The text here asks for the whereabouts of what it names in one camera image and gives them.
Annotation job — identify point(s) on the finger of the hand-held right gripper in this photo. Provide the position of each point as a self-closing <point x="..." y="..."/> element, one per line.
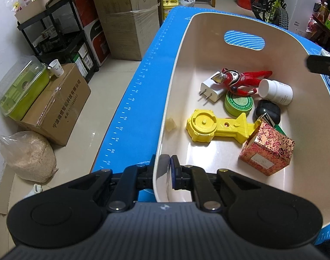
<point x="320" y="65"/>

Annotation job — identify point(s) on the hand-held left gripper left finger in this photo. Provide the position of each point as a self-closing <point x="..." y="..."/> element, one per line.
<point x="146" y="178"/>

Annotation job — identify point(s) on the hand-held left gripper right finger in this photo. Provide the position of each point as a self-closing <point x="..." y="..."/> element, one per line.
<point x="176" y="173"/>

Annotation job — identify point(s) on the white pill bottle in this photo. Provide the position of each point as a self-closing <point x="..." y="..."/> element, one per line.
<point x="277" y="92"/>

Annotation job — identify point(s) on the yellow plastic toy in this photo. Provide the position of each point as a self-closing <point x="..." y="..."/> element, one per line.
<point x="205" y="126"/>

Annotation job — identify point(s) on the small green card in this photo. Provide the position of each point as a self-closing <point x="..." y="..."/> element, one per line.
<point x="280" y="130"/>

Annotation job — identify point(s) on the red silver toy figure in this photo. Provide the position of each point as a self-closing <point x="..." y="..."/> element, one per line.
<point x="235" y="80"/>

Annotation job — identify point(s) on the beige plastic storage bin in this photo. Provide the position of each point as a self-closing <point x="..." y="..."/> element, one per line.
<point x="197" y="86"/>

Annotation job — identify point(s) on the green round tin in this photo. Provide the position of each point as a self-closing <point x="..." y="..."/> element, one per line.
<point x="238" y="105"/>

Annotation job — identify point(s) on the white plug charger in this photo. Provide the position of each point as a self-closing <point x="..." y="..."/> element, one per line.
<point x="212" y="88"/>

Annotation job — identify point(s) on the red floral patterned box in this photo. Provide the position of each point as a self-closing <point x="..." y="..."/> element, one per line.
<point x="267" y="151"/>

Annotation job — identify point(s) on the white appliance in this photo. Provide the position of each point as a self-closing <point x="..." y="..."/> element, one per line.
<point x="303" y="4"/>

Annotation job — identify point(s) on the green black child bicycle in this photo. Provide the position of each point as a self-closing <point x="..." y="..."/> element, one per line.
<point x="273" y="5"/>

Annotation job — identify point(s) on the blue ruled table mat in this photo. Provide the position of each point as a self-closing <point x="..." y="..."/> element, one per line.
<point x="143" y="100"/>

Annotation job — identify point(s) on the taped cardboard box black print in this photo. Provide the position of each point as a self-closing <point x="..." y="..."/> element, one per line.
<point x="58" y="111"/>

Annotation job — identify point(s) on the white crumpled cloth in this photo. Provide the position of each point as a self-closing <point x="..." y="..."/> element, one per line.
<point x="33" y="191"/>

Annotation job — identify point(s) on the clear bag of grain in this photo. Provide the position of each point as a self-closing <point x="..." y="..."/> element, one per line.
<point x="29" y="157"/>

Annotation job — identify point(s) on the white paper cup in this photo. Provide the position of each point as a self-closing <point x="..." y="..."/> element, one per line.
<point x="56" y="68"/>

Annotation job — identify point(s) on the red white appliance box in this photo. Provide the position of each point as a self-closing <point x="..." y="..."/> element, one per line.
<point x="98" y="42"/>

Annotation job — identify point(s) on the flat cardboard sheet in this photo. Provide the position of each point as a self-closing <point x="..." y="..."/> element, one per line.
<point x="1" y="195"/>

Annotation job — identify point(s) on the large plastic-wrapped cardboard box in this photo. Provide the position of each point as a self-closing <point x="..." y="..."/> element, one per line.
<point x="129" y="32"/>

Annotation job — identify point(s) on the green container with clear lid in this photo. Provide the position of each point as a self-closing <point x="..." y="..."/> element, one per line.
<point x="23" y="89"/>

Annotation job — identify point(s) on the yellow plastic jug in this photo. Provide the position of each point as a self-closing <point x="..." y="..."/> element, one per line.
<point x="169" y="4"/>

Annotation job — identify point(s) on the black shelf cart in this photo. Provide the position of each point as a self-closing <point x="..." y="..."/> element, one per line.
<point x="60" y="12"/>

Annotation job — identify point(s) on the open cardboard box with clutter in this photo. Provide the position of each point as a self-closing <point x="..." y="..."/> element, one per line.
<point x="39" y="4"/>

